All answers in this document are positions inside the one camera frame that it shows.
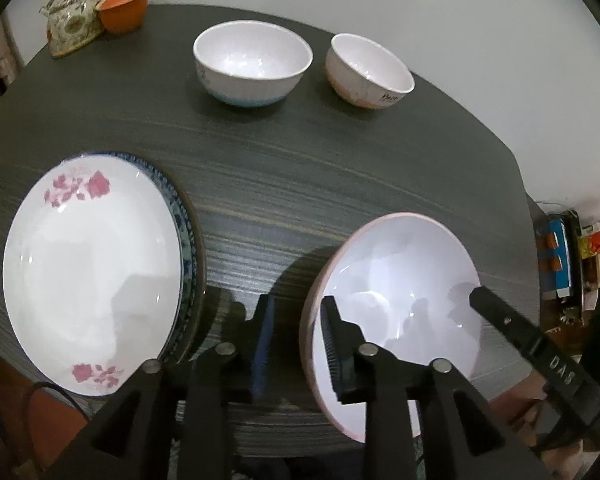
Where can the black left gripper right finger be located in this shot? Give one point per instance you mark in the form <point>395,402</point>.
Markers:
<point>363,373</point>

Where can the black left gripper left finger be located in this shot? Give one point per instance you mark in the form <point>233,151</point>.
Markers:
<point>233,371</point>

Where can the blue floral plate with brown rim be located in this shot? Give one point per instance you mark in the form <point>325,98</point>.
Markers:
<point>181,342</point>

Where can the large pink bowl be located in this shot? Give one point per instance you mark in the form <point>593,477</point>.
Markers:
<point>405,279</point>

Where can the white plate with pink roses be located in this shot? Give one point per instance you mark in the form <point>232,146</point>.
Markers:
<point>93,272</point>

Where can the white rabbit bowl pink base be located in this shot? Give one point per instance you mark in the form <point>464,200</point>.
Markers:
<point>366,74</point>

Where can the white bowl with blue base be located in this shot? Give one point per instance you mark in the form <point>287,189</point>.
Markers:
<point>250,63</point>

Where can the blue cardboard box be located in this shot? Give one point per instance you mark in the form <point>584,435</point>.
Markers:
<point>554,264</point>

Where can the red yellow packages clutter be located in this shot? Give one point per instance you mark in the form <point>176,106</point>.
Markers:
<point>589,250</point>

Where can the orange lidded tea cup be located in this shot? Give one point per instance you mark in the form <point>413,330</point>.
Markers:
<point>121,16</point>

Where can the floral ceramic teapot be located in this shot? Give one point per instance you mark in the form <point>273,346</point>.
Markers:
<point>71,25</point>

